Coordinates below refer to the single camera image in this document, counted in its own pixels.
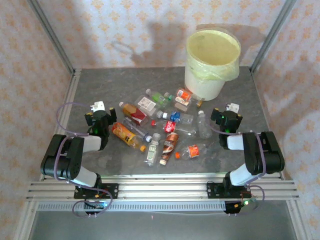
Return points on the red label cola bottle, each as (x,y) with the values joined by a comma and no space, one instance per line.
(170,127)

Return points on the white plastic bin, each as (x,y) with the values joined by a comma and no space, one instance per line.
(202,85)

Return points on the plain clear bottle white cap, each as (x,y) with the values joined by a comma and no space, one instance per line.
(203,126)

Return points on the amber tea bottle red label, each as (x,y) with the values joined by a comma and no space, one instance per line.
(133,112)

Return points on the square clear bottle white label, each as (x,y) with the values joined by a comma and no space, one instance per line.
(146,103)

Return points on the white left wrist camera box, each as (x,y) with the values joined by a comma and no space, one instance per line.
(98,106)

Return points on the small amber bottle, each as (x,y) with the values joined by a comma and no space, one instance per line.
(199,103)

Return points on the blue label bottle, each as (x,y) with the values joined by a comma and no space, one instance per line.
(175,116)

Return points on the crushed bottle orange label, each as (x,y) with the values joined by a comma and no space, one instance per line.
(193,150)

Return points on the red bottle cap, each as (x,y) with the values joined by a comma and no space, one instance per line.
(153,122)

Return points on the clear water bottle green label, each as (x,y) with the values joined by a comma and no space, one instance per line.
(152,150)

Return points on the aluminium table side rail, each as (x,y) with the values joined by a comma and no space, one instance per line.
(260,96)
(71,92)

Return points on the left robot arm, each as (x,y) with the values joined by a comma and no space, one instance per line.
(62,155)

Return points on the black mounting plate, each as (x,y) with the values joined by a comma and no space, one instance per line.
(212,191)
(112,191)

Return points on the brown coffee bottle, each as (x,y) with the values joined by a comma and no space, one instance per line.
(169,145)

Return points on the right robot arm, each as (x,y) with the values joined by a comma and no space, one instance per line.
(262,150)

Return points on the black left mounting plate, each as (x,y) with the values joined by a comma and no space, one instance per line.
(112,191)

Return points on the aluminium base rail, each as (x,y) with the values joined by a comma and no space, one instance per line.
(162,190)

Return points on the orange juice bottle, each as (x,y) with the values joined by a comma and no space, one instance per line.
(123,135)

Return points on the slim clear bottle white cap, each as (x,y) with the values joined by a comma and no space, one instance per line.
(136,128)

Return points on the clear bottle green cap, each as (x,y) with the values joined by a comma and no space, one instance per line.
(170,97)

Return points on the aluminium frame post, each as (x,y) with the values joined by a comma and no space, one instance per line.
(273,32)
(50,32)

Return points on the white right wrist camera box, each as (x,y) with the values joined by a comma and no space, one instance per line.
(233,107)

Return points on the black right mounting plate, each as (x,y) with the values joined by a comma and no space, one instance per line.
(212,191)

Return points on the orange label bottle white cap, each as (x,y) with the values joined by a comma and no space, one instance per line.
(184,94)

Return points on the tan label bottle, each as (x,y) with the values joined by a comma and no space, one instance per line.
(182,102)

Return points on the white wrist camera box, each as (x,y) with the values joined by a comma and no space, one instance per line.
(233,107)
(98,106)

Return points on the yellow bin liner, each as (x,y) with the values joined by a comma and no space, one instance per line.
(212,47)

